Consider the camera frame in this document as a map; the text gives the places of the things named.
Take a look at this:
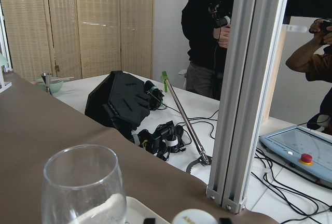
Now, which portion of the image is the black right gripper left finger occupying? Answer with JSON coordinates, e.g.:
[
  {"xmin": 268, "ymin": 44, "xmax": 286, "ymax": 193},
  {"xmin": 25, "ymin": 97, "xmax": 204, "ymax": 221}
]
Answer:
[{"xmin": 143, "ymin": 218, "xmax": 155, "ymax": 224}]

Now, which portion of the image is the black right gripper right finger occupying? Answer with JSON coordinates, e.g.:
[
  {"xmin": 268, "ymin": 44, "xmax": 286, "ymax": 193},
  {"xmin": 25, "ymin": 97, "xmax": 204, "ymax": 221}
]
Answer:
[{"xmin": 219, "ymin": 218, "xmax": 231, "ymax": 224}]

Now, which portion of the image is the tea bottle white cap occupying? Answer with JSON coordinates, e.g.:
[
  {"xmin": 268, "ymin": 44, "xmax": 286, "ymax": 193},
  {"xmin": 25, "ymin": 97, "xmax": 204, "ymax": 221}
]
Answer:
[{"xmin": 171, "ymin": 209, "xmax": 218, "ymax": 224}]

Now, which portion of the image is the cream rabbit tray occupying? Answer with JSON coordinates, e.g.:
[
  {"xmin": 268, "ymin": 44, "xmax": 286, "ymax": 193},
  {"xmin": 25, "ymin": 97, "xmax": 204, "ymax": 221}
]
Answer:
[{"xmin": 71, "ymin": 193, "xmax": 168, "ymax": 223}]

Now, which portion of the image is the metal reacher grabber stick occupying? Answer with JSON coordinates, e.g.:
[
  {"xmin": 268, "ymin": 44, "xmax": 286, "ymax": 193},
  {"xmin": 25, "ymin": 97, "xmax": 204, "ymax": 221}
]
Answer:
[{"xmin": 161, "ymin": 71, "xmax": 212, "ymax": 174}]

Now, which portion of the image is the clear wine glass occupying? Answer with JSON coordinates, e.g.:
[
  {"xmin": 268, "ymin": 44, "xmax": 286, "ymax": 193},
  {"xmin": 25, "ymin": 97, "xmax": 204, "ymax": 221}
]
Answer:
[{"xmin": 41, "ymin": 145, "xmax": 127, "ymax": 223}]

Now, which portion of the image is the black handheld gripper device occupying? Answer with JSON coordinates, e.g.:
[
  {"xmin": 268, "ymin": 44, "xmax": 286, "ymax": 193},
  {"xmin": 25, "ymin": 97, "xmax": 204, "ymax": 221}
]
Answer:
[{"xmin": 129, "ymin": 121, "xmax": 187, "ymax": 161}]

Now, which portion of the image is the blue teach pendant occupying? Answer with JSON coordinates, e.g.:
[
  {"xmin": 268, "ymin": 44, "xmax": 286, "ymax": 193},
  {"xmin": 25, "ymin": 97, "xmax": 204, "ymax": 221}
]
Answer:
[{"xmin": 259, "ymin": 125, "xmax": 331, "ymax": 187}]

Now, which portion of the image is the green bowl on desk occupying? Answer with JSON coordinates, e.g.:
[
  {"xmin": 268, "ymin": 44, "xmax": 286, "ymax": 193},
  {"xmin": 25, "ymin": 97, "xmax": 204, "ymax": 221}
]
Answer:
[{"xmin": 36, "ymin": 78, "xmax": 64, "ymax": 93}]

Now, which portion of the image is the steel cocktail jigger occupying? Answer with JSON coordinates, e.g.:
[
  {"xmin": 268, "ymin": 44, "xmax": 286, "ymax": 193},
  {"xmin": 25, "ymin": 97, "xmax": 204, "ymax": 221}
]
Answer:
[{"xmin": 41, "ymin": 73, "xmax": 52, "ymax": 95}]

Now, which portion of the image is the person in brown shirt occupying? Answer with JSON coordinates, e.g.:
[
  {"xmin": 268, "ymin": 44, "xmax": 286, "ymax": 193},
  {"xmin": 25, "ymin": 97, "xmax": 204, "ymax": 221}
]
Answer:
[{"xmin": 286, "ymin": 18, "xmax": 331, "ymax": 135}]

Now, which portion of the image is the person in black top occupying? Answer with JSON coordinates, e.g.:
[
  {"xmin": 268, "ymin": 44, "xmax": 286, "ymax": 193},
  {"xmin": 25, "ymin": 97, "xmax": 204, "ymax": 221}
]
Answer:
[{"xmin": 181, "ymin": 0, "xmax": 234, "ymax": 100}]

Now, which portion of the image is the bamboo folding screen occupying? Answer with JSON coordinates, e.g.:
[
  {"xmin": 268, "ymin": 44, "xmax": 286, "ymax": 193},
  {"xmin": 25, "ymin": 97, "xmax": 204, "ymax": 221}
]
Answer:
[{"xmin": 1, "ymin": 0, "xmax": 154, "ymax": 80}]

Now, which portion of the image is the aluminium frame post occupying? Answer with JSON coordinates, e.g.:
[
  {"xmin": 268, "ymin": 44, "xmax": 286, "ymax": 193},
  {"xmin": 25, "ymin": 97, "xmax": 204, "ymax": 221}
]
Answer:
[{"xmin": 206, "ymin": 0, "xmax": 287, "ymax": 214}]

